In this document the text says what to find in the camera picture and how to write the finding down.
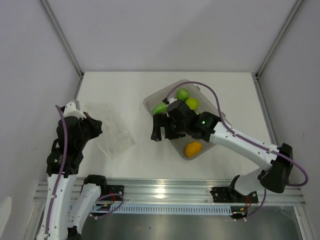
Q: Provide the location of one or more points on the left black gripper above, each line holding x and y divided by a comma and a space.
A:
96, 124

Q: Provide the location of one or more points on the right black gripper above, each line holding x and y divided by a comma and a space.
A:
158, 122

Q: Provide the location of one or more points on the green ridged toy gourd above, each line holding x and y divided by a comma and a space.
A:
160, 108

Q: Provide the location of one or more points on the clear dotted zip top bag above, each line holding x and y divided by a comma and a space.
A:
115, 138

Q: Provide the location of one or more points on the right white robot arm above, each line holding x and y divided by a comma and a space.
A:
274, 169

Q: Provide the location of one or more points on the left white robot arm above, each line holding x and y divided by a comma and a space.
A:
59, 221

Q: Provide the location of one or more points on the green bumpy toy guava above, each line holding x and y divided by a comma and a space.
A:
182, 94

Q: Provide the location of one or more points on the orange toy fruit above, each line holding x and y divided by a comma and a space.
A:
193, 149

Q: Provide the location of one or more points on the clear grey plastic bin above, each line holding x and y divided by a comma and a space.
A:
151, 101

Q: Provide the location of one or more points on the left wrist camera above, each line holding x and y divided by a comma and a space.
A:
72, 109

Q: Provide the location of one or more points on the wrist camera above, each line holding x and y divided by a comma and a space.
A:
169, 101
72, 109

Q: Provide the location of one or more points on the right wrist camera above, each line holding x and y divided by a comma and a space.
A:
169, 101

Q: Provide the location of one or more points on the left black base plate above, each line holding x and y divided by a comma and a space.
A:
115, 189

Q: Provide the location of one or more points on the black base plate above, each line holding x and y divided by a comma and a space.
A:
115, 189
226, 195

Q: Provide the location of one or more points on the aluminium mounting rail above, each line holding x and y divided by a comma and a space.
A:
191, 192

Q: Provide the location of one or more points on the left aluminium frame post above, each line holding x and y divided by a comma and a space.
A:
49, 13

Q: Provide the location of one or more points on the aluminium frame post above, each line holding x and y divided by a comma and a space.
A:
49, 13
287, 24

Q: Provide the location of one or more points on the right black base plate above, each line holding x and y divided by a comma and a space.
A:
226, 195

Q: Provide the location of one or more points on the white slotted cable duct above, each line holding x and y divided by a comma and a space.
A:
174, 209

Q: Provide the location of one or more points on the right aluminium frame post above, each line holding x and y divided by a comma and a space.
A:
287, 24

